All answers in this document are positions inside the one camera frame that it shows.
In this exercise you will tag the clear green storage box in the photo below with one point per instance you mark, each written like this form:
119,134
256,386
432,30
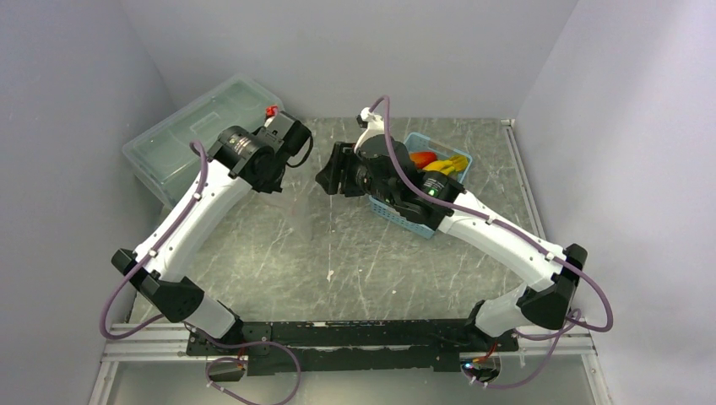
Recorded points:
161,157

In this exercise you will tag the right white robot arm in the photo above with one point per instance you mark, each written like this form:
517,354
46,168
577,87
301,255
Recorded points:
441,203

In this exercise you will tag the red orange mango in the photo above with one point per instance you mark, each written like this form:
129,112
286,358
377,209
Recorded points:
422,158

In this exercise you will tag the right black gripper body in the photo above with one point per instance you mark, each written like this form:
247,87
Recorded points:
356,179

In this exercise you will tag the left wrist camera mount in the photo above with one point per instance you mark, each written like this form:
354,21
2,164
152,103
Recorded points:
290,139

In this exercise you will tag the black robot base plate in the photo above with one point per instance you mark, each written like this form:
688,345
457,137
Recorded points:
436,344

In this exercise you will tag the yellow banana bunch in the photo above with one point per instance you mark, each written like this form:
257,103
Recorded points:
455,164

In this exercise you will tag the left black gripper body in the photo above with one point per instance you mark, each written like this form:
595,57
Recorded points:
274,185

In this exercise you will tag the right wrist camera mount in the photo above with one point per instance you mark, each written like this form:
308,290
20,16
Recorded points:
378,151

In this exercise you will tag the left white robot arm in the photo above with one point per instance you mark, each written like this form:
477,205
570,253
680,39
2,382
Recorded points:
237,163

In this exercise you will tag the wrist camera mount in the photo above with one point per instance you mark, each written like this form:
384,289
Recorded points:
290,139
378,151

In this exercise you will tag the clear zip top bag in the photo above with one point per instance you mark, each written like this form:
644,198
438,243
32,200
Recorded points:
294,206

